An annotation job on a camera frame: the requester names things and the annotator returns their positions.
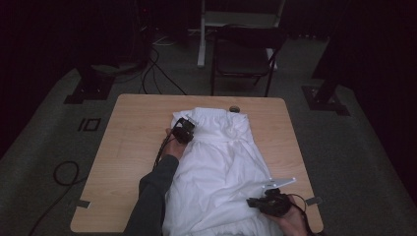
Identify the white skirt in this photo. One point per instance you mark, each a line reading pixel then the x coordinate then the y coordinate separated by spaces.
pixel 216 177

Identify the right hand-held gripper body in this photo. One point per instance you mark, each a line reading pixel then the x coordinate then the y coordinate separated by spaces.
pixel 275 203

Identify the grey tape piece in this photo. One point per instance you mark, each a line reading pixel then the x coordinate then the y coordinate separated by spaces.
pixel 314 200

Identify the white metal frame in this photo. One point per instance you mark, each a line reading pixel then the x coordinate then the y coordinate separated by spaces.
pixel 201 39

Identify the black stand with flat base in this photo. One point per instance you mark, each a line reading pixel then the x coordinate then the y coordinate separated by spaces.
pixel 90 87

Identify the black folding chair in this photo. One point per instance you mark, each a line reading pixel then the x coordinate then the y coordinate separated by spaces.
pixel 241 57

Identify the person's right hand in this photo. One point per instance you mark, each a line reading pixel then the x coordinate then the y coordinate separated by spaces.
pixel 291 223

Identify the black stand with square base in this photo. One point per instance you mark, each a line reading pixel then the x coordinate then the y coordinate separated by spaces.
pixel 324 98

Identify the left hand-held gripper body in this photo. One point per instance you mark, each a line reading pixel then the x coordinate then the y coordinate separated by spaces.
pixel 183 132

